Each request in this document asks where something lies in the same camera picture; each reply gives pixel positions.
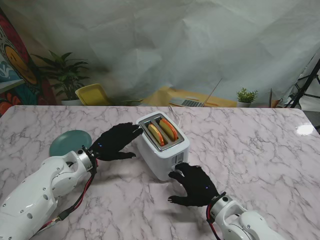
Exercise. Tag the large green potted plant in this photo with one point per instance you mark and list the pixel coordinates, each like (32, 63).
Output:
(66, 72)

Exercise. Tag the black light stand tripod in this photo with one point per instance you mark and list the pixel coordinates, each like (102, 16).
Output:
(303, 91)

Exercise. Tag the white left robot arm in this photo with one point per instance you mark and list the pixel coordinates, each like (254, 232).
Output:
(32, 195)

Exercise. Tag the yellow toast slice orange crust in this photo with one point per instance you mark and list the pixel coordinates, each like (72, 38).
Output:
(156, 135)
(168, 130)

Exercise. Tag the white two-slot toaster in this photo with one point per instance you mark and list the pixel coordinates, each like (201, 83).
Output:
(150, 160)

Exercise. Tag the yellow plastic chair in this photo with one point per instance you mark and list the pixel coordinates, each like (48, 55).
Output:
(92, 95)

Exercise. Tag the teal round plate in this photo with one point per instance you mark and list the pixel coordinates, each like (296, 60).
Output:
(70, 142)

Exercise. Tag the small green potted plant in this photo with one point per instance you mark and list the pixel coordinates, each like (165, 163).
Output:
(246, 96)

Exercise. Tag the open silver laptop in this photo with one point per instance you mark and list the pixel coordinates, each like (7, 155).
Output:
(190, 102)

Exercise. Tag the white crumpled backdrop sheet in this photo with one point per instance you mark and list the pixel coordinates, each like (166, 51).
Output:
(175, 37)

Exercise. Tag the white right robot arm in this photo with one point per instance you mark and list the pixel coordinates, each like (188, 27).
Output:
(245, 222)

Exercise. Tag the yellow wooden desk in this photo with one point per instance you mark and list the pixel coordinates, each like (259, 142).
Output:
(160, 96)

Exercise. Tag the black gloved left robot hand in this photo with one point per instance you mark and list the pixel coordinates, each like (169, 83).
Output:
(112, 143)

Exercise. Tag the thin dark laptop screen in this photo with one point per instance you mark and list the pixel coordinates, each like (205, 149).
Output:
(271, 98)

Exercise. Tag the colourful smiley mural panel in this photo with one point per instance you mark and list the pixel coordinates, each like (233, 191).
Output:
(15, 57)

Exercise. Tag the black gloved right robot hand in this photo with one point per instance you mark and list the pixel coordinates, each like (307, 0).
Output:
(197, 185)

